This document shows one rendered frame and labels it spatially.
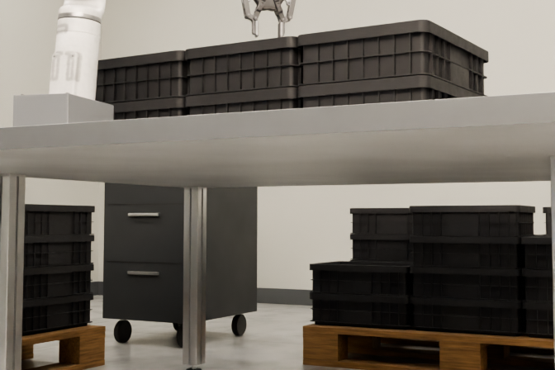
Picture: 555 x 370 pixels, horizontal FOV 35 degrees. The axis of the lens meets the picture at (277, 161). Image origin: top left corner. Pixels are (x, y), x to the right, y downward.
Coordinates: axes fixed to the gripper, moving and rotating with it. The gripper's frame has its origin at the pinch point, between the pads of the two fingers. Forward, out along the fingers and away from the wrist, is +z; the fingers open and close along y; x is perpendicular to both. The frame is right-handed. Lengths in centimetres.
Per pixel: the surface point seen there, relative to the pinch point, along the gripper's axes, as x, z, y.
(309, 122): -85, 32, -14
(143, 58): -0.5, 8.3, -30.6
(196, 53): -11.6, 8.6, -19.7
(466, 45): -35, 8, 36
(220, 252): 178, 61, 21
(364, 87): -41.8, 19.8, 10.1
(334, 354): 104, 96, 51
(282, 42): -27.9, 8.5, -3.6
